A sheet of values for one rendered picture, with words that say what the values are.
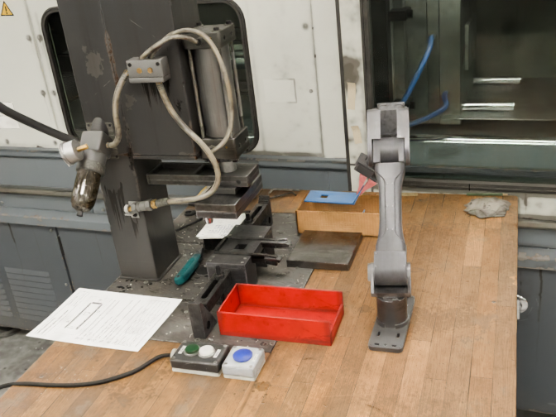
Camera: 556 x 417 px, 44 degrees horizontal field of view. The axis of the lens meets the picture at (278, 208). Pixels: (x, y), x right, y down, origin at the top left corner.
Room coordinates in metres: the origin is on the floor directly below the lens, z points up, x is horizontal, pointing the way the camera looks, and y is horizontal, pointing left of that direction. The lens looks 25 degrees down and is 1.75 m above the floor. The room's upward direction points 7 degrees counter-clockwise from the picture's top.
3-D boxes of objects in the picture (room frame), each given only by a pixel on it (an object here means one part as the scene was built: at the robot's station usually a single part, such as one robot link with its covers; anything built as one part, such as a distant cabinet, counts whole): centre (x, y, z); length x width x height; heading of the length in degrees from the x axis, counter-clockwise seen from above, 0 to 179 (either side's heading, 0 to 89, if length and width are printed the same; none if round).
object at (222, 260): (1.50, 0.10, 0.98); 0.20 x 0.10 x 0.01; 159
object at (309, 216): (1.70, -0.19, 0.93); 0.25 x 0.13 x 0.08; 69
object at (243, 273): (1.50, 0.10, 0.94); 0.20 x 0.10 x 0.07; 159
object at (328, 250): (1.55, -0.11, 0.91); 0.17 x 0.16 x 0.02; 159
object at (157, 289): (1.55, 0.17, 0.88); 0.65 x 0.50 x 0.03; 159
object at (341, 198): (1.70, -0.16, 1.00); 0.15 x 0.07 x 0.03; 69
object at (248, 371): (1.11, 0.10, 0.90); 0.07 x 0.07 x 0.06; 69
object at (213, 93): (1.49, 0.11, 1.37); 0.11 x 0.09 x 0.30; 159
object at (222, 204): (1.51, 0.17, 1.22); 0.26 x 0.18 x 0.30; 69
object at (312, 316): (1.25, 0.02, 0.93); 0.25 x 0.12 x 0.06; 69
